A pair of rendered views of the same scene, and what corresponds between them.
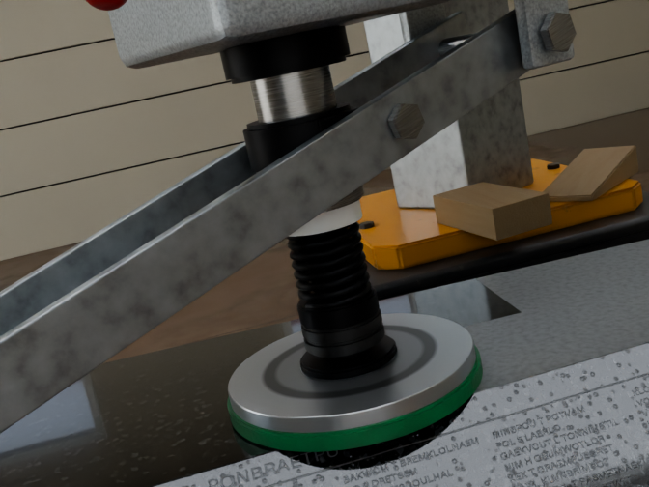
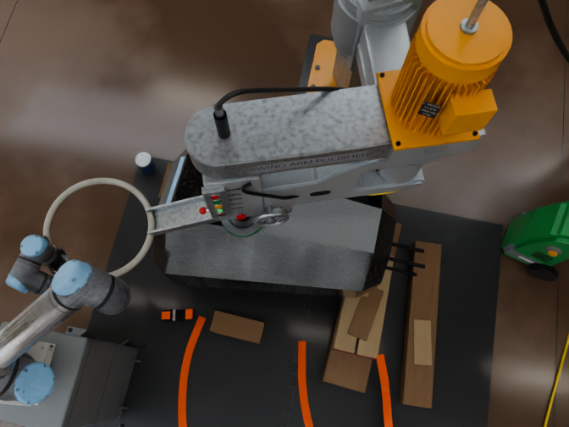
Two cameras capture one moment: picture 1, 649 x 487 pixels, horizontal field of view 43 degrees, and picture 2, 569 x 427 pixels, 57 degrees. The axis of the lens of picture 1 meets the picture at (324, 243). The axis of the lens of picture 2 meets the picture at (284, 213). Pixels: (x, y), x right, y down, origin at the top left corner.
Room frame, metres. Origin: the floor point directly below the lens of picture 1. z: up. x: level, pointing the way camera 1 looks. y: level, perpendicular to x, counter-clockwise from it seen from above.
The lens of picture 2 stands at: (0.02, -0.43, 3.21)
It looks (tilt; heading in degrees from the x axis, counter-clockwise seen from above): 72 degrees down; 19
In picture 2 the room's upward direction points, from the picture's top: 1 degrees clockwise
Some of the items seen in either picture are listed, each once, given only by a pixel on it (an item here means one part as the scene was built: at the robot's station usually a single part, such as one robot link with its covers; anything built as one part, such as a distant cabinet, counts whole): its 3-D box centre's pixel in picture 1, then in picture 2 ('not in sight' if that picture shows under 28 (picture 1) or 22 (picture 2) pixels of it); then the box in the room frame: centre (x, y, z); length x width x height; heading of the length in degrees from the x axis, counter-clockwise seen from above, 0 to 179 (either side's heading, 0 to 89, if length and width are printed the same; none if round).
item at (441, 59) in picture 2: not in sight; (445, 76); (0.96, -0.59, 1.90); 0.31 x 0.28 x 0.40; 28
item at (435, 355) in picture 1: (350, 365); (242, 213); (0.66, 0.00, 0.84); 0.21 x 0.21 x 0.01
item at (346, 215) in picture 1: (316, 203); not in sight; (0.66, 0.00, 0.99); 0.07 x 0.07 x 0.04
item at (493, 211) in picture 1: (489, 209); not in sight; (1.30, -0.27, 0.81); 0.20 x 0.10 x 0.05; 16
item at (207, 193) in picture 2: not in sight; (218, 202); (0.53, 0.01, 1.37); 0.08 x 0.03 x 0.28; 118
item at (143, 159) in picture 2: not in sight; (145, 163); (0.97, 0.86, 0.08); 0.10 x 0.10 x 0.13
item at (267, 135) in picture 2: not in sight; (329, 130); (0.83, -0.31, 1.62); 0.96 x 0.25 x 0.17; 118
